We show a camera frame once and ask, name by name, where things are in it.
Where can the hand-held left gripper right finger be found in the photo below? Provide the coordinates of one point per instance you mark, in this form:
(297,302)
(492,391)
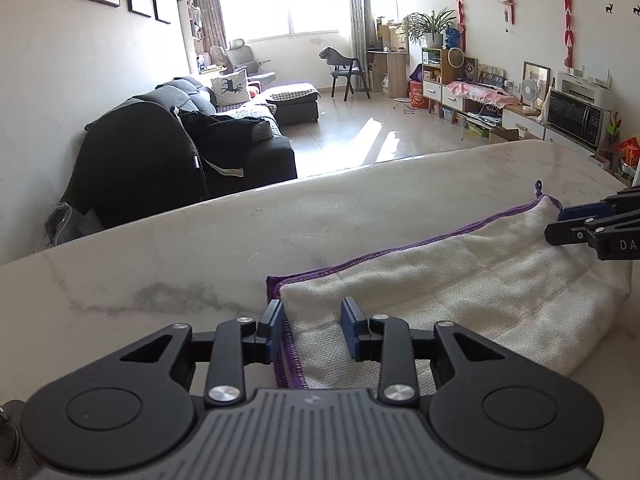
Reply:
(350,327)

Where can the grey recliner chair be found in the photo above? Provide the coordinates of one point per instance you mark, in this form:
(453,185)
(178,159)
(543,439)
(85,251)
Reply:
(245,60)

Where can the potted green plant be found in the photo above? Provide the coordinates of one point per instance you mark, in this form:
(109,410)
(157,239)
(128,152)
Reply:
(430,25)

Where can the blue plush toy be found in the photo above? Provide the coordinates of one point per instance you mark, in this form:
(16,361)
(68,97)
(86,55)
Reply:
(452,37)

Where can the dark grey sofa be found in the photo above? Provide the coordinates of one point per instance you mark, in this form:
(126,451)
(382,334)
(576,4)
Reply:
(270,157)

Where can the cardboard box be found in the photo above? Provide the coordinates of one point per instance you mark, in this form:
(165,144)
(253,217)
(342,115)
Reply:
(504,136)

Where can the pink cloth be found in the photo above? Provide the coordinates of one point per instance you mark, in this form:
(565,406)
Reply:
(472,91)

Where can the white low cabinet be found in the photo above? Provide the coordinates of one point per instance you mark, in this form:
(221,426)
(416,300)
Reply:
(522,122)

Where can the clear plastic bag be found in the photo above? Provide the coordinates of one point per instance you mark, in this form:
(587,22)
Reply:
(67,227)

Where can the wooden desk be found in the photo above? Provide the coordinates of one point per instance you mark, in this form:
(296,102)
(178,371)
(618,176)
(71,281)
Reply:
(387,72)

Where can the white bookshelf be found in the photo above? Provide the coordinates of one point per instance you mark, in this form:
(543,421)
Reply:
(192,30)

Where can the wooden shelf cabinet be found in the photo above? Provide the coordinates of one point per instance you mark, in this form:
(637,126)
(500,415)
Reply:
(434,77)

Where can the black microwave oven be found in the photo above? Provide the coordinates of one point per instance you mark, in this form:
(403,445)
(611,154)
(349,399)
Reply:
(572,117)

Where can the white desk fan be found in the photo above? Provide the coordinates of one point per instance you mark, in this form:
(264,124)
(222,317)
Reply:
(530,91)

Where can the white towel with purple trim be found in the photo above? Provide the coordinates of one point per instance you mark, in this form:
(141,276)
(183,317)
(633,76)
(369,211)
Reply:
(475,290)

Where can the grey window curtain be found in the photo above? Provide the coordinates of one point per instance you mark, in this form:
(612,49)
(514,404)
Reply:
(211,5)
(359,10)

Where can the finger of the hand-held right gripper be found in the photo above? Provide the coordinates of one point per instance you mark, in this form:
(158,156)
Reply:
(567,234)
(580,211)

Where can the framed picture on cabinet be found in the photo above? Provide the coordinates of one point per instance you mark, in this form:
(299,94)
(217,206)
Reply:
(535,75)

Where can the red bag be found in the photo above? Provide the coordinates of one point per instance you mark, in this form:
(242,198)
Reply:
(419,95)

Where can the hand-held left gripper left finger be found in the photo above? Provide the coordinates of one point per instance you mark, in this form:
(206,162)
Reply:
(277,330)

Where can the checkered sofa throw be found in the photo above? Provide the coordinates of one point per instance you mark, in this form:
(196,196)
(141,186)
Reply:
(290,94)

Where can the white deer print pillow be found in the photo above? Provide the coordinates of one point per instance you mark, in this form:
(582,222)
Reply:
(230,87)

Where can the wooden chair with grey seat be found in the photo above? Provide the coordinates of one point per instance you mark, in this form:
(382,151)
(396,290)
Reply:
(345,67)

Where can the white printer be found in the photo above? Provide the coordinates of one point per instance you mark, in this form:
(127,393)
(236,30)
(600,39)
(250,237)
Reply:
(585,84)

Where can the black draped cloth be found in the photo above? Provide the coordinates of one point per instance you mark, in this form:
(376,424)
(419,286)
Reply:
(135,160)

